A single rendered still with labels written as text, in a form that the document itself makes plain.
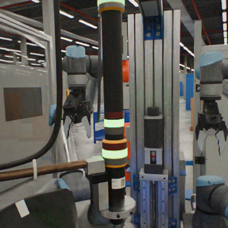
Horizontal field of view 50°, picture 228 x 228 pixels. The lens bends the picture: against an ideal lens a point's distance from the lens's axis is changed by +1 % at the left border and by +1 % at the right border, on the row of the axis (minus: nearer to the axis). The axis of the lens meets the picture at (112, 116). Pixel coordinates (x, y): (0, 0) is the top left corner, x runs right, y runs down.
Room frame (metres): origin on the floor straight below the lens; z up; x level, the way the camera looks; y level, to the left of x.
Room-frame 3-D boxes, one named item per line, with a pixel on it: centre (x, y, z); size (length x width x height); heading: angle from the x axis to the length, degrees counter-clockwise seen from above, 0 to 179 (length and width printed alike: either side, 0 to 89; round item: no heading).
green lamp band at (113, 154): (0.42, 0.00, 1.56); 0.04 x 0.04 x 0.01
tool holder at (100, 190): (0.41, 0.01, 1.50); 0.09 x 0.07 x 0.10; 113
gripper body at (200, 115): (0.89, -0.35, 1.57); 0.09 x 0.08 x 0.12; 168
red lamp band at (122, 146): (0.42, 0.00, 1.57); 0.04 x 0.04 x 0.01
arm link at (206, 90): (0.88, -0.35, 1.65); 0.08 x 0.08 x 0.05
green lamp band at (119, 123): (0.42, 0.00, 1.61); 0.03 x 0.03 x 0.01
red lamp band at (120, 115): (0.42, 0.00, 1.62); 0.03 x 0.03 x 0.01
